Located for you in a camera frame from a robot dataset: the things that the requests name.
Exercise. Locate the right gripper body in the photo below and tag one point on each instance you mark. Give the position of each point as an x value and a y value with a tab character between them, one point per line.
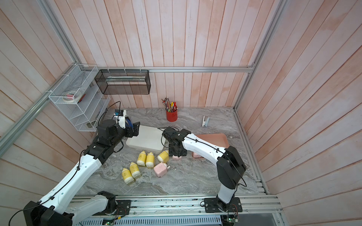
173	151

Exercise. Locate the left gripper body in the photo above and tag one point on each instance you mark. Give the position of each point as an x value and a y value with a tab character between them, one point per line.
120	135

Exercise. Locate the pink pencil sharpener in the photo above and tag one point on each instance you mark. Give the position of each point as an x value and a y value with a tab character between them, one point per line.
195	155
176	157
161	169

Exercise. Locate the yellow pencil sharpener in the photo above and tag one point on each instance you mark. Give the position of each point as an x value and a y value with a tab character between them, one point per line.
134	169
163	156
150	160
127	176
141	161

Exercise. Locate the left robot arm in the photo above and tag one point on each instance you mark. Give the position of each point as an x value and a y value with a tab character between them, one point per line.
53	209

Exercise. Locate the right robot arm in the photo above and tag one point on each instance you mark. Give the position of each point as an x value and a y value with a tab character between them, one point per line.
229	164

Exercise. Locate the white storage tray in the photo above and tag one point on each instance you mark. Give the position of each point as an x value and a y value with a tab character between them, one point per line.
148	139

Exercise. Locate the pink storage tray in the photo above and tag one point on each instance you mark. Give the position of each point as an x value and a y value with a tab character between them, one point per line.
217	139

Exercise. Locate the red pen cup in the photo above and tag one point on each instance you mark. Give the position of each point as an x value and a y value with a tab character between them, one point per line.
172	116

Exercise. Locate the pens and pencils bunch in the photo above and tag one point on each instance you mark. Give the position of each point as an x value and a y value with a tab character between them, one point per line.
169	106

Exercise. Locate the tape roll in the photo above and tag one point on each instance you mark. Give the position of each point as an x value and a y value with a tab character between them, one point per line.
72	96

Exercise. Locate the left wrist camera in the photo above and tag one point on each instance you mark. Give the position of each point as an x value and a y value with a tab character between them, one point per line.
119	117

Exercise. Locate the white wire wall shelf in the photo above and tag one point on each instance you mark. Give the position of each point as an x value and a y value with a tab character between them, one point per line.
81	77

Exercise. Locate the black mesh wall basket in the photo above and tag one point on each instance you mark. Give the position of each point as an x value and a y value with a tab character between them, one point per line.
123	81

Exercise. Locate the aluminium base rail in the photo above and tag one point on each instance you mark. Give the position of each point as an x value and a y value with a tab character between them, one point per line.
178	210

